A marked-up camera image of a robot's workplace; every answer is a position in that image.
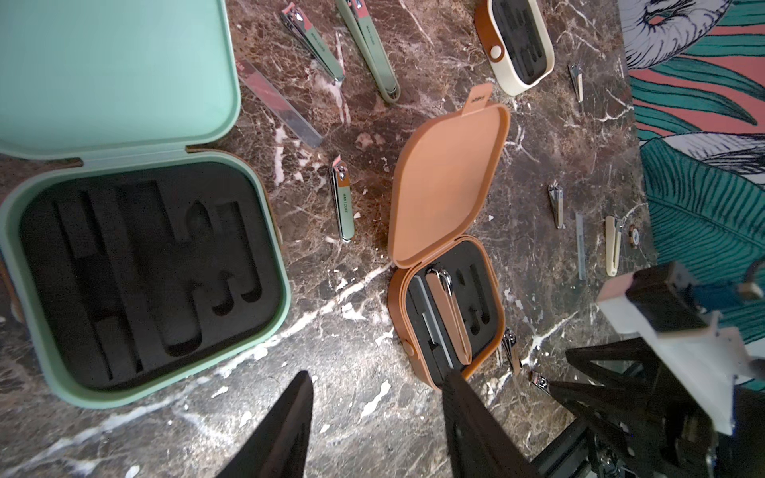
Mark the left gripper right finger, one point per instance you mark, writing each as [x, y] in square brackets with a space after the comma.
[477, 444]

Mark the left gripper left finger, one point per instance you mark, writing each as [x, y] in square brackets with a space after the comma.
[279, 445]

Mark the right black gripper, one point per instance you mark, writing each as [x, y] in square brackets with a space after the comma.
[640, 410]

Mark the brown nail file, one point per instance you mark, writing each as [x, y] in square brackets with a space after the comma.
[424, 306]

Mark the brown clipper case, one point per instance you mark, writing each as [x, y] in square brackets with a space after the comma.
[441, 182]

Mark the brown tweezers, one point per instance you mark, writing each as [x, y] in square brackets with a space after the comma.
[440, 284]

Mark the brown small nail clipper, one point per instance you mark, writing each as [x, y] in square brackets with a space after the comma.
[509, 344]

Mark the mint green clipper case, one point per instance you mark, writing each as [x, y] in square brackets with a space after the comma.
[151, 256]

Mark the cream clipper case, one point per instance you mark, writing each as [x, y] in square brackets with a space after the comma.
[515, 39]

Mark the green large nail clipper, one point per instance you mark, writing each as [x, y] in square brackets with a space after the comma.
[300, 26]

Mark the cream tweezers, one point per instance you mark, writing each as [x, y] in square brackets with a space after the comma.
[613, 238]

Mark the black aluminium front rail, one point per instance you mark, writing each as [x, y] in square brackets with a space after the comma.
[573, 453]

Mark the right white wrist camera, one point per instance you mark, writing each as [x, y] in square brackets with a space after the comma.
[678, 318]

